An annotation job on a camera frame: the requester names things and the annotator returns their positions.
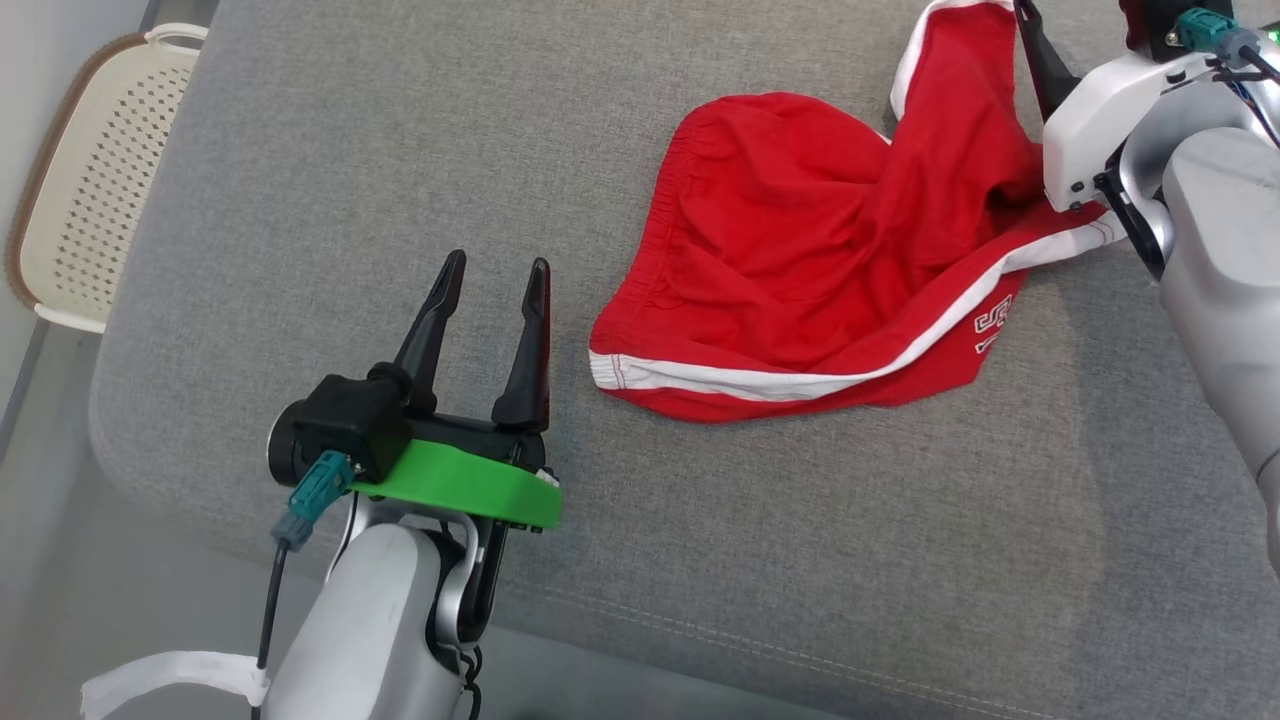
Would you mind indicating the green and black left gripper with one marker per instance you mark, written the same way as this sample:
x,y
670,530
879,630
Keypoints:
x,y
470,480

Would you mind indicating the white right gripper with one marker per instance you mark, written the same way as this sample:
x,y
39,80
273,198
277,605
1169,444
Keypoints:
x,y
1090,120

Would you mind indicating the red shorts with white stripes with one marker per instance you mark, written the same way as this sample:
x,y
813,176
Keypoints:
x,y
780,250

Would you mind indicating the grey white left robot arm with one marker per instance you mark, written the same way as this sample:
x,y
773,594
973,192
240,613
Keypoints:
x,y
370,620

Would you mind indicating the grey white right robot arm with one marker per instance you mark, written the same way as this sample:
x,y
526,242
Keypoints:
x,y
1220,250

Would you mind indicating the cream perforated laundry basket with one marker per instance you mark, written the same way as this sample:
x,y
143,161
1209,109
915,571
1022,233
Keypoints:
x,y
100,170

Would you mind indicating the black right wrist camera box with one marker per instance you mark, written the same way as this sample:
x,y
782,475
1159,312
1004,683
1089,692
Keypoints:
x,y
1150,25

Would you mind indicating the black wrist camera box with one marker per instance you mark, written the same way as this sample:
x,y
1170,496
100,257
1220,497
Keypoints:
x,y
1150,25
350,420

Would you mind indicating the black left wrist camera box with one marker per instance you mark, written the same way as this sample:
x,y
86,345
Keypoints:
x,y
350,420

